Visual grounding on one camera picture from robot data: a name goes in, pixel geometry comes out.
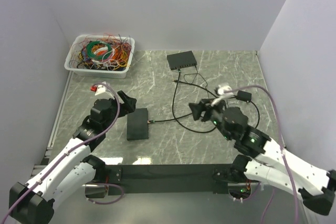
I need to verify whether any black network switch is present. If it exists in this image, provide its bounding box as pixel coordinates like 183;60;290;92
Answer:
127;108;149;141
166;51;197;70

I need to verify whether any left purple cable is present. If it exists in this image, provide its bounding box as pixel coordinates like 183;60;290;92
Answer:
0;82;125;218

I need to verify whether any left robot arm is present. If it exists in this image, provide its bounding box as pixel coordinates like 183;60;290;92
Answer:
8;91;137;223

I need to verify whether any aluminium rail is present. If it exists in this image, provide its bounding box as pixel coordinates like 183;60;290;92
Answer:
28;164;318;224

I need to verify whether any white wire basket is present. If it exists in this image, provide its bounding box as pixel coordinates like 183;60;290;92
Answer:
64;34;135;79

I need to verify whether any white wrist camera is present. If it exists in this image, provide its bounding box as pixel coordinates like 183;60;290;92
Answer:
211;84;234;106
90;81;113;97

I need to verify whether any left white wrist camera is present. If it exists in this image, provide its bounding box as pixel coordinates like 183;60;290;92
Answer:
90;81;113;97

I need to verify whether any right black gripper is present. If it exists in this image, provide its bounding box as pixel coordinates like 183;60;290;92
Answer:
188;95;232;140

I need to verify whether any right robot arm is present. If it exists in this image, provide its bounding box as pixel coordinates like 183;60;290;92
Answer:
189;99;335;216

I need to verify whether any purple cable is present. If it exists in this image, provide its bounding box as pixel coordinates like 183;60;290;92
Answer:
0;82;125;218
224;84;300;224

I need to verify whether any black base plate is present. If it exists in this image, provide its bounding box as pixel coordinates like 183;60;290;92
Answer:
74;164;262;196

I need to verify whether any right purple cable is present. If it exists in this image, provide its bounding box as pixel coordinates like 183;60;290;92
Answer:
224;84;300;224

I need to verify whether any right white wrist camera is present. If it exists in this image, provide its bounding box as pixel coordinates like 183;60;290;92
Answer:
211;84;234;106

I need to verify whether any bundle of coloured wires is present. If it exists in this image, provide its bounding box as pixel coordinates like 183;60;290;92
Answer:
68;33;132;71

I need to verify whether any thick black ethernet cable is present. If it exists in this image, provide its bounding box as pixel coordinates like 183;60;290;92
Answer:
146;68;218;133

